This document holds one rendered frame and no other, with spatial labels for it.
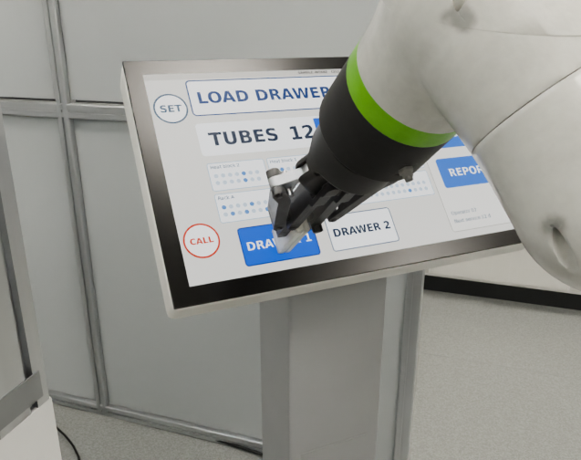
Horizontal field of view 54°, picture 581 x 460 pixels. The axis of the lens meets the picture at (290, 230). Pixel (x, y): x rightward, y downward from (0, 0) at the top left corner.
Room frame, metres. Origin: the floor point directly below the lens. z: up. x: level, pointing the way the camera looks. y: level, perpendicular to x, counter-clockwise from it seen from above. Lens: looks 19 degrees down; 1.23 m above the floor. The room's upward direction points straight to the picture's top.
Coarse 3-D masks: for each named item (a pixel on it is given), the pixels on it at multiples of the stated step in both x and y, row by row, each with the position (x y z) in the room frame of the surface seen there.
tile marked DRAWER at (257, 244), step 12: (240, 228) 0.61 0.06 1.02; (252, 228) 0.61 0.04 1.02; (264, 228) 0.62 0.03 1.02; (240, 240) 0.60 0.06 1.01; (252, 240) 0.60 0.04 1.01; (264, 240) 0.61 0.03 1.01; (300, 240) 0.62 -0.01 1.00; (312, 240) 0.62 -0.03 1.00; (252, 252) 0.59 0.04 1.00; (264, 252) 0.60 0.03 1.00; (276, 252) 0.60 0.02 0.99; (300, 252) 0.61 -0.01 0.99; (312, 252) 0.61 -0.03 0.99; (252, 264) 0.58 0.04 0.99; (264, 264) 0.59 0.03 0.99
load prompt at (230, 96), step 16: (192, 80) 0.72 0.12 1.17; (208, 80) 0.73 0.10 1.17; (224, 80) 0.74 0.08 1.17; (240, 80) 0.74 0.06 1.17; (256, 80) 0.75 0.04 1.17; (272, 80) 0.76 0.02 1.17; (288, 80) 0.77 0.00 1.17; (304, 80) 0.78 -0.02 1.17; (320, 80) 0.79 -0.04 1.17; (192, 96) 0.70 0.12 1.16; (208, 96) 0.71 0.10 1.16; (224, 96) 0.72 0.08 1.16; (240, 96) 0.73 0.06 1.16; (256, 96) 0.74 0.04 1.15; (272, 96) 0.74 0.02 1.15; (288, 96) 0.75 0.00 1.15; (304, 96) 0.76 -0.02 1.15; (320, 96) 0.77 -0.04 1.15; (192, 112) 0.69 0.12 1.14; (208, 112) 0.70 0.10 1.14; (224, 112) 0.70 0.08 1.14; (240, 112) 0.71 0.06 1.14; (256, 112) 0.72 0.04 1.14
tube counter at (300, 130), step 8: (288, 120) 0.73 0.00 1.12; (296, 120) 0.73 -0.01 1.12; (304, 120) 0.73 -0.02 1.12; (312, 120) 0.74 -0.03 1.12; (288, 128) 0.72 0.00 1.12; (296, 128) 0.72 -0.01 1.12; (304, 128) 0.73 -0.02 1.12; (312, 128) 0.73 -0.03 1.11; (288, 136) 0.71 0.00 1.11; (296, 136) 0.71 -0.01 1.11; (304, 136) 0.72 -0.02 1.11; (312, 136) 0.72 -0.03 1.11; (296, 144) 0.71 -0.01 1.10; (304, 144) 0.71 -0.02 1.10
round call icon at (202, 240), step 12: (180, 228) 0.59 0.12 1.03; (192, 228) 0.59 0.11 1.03; (204, 228) 0.59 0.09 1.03; (216, 228) 0.60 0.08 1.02; (192, 240) 0.58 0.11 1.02; (204, 240) 0.58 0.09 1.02; (216, 240) 0.59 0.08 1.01; (192, 252) 0.57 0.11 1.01; (204, 252) 0.58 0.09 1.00; (216, 252) 0.58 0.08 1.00
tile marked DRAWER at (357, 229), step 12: (348, 216) 0.66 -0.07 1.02; (360, 216) 0.67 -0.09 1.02; (372, 216) 0.67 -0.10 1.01; (384, 216) 0.68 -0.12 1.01; (336, 228) 0.64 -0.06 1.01; (348, 228) 0.65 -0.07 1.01; (360, 228) 0.66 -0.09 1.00; (372, 228) 0.66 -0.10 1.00; (384, 228) 0.67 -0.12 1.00; (396, 228) 0.67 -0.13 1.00; (336, 240) 0.63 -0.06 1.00; (348, 240) 0.64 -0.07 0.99; (360, 240) 0.64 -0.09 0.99; (372, 240) 0.65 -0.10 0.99; (384, 240) 0.65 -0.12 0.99; (396, 240) 0.66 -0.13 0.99
